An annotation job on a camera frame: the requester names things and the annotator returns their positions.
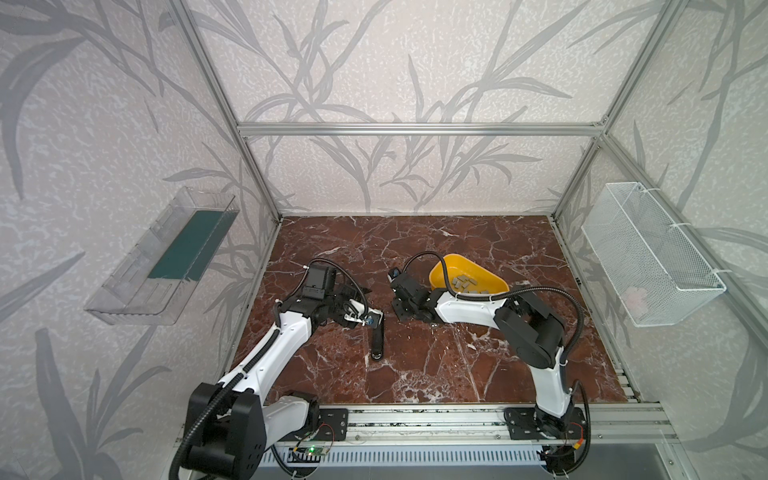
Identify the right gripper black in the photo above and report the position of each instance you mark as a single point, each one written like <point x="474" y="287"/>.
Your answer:
<point x="405" y="288"/>

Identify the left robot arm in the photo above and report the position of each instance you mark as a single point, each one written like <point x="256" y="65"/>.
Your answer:
<point x="229" y="425"/>

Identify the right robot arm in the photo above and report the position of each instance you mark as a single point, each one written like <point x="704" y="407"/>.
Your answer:
<point x="534" y="332"/>

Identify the grey staple strips in tray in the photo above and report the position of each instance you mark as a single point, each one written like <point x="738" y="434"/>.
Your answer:
<point x="464" y="284"/>

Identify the yellow plastic tray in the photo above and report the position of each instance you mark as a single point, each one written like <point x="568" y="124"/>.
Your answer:
<point x="488" y="282"/>

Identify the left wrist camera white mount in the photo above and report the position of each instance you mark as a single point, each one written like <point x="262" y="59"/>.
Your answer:
<point x="356" y="312"/>

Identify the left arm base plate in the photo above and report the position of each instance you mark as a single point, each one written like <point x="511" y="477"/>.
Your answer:
<point x="331" y="425"/>

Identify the aluminium front rail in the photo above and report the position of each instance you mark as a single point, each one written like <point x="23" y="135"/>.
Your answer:
<point x="484" y="424"/>

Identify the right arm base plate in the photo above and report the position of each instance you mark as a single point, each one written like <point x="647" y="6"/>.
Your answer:
<point x="530" y="423"/>

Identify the clear acrylic wall shelf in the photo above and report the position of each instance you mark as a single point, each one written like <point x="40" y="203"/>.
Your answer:
<point x="154" y="282"/>

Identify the white wire mesh basket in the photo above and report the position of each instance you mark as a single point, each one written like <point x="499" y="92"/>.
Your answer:
<point x="660" y="277"/>

